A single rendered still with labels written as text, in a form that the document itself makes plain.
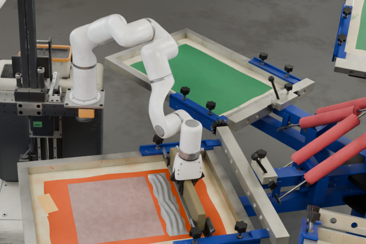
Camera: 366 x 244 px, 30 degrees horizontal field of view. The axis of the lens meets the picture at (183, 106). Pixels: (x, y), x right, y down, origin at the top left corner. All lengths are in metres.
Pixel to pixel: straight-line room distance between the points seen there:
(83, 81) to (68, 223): 0.59
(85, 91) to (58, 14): 3.60
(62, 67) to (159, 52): 1.08
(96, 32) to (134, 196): 0.63
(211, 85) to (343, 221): 1.26
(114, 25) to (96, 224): 0.70
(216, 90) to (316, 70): 2.50
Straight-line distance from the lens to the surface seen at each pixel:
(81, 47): 2.65
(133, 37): 2.42
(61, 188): 2.63
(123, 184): 2.65
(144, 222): 2.48
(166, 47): 2.40
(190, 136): 2.37
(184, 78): 3.37
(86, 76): 2.72
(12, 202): 3.65
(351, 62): 3.28
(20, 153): 3.63
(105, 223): 2.48
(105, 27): 2.50
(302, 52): 5.96
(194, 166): 2.47
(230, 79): 3.40
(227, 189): 2.61
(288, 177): 2.64
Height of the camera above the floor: 2.59
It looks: 32 degrees down
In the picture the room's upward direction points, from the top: 5 degrees clockwise
